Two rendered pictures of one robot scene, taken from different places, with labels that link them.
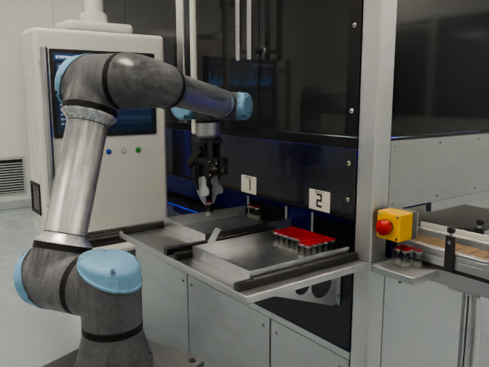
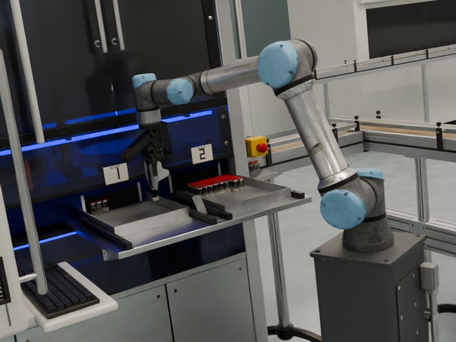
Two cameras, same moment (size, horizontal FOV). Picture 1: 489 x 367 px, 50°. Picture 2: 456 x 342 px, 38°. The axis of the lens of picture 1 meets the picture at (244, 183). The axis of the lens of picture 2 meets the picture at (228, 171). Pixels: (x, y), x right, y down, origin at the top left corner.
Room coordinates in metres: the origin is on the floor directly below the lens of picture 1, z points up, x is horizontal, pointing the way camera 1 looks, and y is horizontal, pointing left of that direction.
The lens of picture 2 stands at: (1.12, 2.16, 1.47)
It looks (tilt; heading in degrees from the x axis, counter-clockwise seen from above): 12 degrees down; 277
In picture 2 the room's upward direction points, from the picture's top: 7 degrees counter-clockwise
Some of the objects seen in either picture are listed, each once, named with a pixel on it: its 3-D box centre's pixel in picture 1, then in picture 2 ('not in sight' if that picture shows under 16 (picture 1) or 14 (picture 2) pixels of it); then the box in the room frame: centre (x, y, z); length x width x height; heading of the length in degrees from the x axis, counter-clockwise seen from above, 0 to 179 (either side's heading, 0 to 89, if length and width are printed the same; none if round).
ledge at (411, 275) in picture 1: (408, 269); (255, 175); (1.32, -0.43, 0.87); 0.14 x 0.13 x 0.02; 127
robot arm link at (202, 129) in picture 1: (209, 129); (148, 117); (1.59, 0.11, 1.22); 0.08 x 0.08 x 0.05
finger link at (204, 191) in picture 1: (204, 191); (160, 174); (1.58, 0.12, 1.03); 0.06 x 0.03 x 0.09; 34
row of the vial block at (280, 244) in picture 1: (294, 244); (218, 187); (1.43, -0.14, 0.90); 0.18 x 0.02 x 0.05; 37
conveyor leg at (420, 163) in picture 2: not in sight; (425, 239); (0.63, -0.67, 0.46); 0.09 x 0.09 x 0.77; 37
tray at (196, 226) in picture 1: (227, 223); (131, 212); (1.71, 0.06, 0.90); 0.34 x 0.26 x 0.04; 127
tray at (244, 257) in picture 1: (270, 252); (231, 193); (1.38, -0.07, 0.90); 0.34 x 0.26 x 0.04; 127
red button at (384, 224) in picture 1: (385, 226); (261, 147); (1.28, -0.35, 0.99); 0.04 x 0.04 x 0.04; 37
